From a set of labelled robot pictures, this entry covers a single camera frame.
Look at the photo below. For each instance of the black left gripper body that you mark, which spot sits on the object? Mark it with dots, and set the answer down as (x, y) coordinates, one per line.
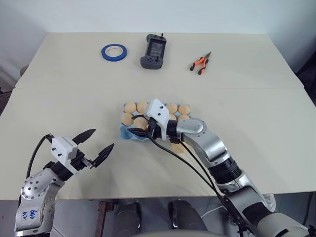
(80, 160)

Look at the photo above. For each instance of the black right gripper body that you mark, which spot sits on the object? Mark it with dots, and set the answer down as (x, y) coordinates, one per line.
(153, 129)

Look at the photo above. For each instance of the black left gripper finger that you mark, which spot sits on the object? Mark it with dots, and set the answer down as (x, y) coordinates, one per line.
(103, 154)
(85, 135)

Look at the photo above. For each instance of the tan egg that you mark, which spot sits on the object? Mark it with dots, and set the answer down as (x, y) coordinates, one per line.
(184, 108)
(172, 117)
(140, 123)
(171, 108)
(183, 116)
(130, 106)
(142, 106)
(126, 118)

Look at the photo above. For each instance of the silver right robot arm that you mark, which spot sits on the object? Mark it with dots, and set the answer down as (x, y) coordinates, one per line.
(209, 145)

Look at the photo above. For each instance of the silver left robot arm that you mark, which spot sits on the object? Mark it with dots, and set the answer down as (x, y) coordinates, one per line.
(37, 187)

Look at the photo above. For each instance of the blue egg carton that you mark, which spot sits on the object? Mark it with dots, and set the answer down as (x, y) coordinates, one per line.
(126, 134)

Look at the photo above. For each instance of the grey handheld remote controller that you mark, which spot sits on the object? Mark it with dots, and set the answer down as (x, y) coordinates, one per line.
(153, 60)

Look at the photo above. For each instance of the dark rounded shape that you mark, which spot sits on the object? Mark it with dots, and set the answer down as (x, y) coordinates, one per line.
(128, 217)
(185, 217)

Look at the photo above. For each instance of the blue tape roll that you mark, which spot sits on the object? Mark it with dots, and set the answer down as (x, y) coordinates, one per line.
(114, 52)

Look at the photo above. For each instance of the white crumpled cloth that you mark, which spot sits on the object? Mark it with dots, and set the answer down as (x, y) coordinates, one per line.
(269, 201)

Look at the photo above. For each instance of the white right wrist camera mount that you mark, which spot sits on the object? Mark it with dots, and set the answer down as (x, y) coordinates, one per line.
(158, 111)

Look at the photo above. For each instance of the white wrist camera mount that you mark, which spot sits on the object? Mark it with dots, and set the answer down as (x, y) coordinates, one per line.
(63, 148)
(158, 111)

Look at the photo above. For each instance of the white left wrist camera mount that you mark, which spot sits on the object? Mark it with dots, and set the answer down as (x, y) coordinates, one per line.
(63, 148)

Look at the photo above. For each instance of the rusty brown metal post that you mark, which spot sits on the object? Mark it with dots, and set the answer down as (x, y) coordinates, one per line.
(103, 217)

